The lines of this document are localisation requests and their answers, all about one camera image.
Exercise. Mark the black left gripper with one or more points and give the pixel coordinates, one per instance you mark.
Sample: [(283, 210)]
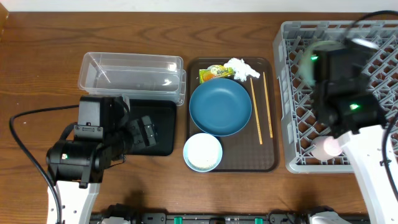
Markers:
[(141, 141)]

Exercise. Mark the light blue rice bowl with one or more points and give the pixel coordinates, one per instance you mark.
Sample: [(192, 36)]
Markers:
[(202, 152)]

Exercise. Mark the blue plate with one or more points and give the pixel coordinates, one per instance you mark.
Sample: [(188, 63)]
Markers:
[(220, 107)]

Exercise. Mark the wooden chopstick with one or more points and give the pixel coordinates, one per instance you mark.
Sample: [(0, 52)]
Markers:
[(256, 113), (267, 106)]

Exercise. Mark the mint green bowl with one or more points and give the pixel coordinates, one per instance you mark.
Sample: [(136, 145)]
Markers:
[(306, 68)]

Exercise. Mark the pink cup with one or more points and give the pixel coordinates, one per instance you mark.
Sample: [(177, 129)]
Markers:
[(325, 148)]

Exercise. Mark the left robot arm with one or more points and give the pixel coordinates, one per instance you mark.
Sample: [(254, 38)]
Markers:
[(105, 132)]

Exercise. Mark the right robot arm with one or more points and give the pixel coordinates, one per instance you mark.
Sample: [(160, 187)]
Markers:
[(342, 101)]

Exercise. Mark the grey dishwasher rack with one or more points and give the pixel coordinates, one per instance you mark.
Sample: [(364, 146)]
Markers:
[(298, 123)]

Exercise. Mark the black plastic tray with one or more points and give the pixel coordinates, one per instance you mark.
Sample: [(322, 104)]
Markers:
[(162, 114)]

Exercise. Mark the clear plastic bin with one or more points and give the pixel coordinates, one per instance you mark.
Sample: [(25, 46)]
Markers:
[(138, 76)]

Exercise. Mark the yellow green snack wrapper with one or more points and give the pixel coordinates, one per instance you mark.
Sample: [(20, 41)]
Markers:
[(215, 71)]

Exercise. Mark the brown serving tray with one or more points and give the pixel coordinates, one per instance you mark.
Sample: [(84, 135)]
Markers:
[(242, 151)]

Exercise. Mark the crumpled white tissue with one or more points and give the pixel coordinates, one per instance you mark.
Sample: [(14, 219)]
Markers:
[(241, 69)]

